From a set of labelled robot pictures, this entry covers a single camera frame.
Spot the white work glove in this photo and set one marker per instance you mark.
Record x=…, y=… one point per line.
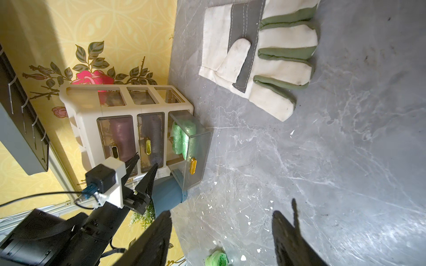
x=261, y=51

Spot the transparent bottom drawer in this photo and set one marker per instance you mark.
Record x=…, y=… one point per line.
x=189, y=166

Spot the grey wall shelf tray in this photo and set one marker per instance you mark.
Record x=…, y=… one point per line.
x=22, y=133

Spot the green roll bottom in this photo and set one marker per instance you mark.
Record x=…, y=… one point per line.
x=218, y=258

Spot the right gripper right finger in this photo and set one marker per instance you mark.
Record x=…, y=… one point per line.
x=291, y=249

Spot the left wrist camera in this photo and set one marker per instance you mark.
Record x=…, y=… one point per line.
x=105, y=181

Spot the beige drawer organizer cabinet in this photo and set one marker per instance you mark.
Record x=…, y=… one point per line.
x=86, y=103

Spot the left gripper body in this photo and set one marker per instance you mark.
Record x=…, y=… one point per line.
x=141, y=196

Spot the potted green plant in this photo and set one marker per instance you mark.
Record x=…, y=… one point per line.
x=167, y=194

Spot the transparent drawer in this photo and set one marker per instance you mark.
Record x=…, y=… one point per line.
x=189, y=166
x=117, y=137
x=151, y=140

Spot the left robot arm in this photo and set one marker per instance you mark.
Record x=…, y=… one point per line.
x=42, y=239

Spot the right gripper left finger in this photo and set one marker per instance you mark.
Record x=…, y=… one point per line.
x=151, y=248

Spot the transparent top drawer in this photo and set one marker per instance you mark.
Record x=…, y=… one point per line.
x=117, y=137

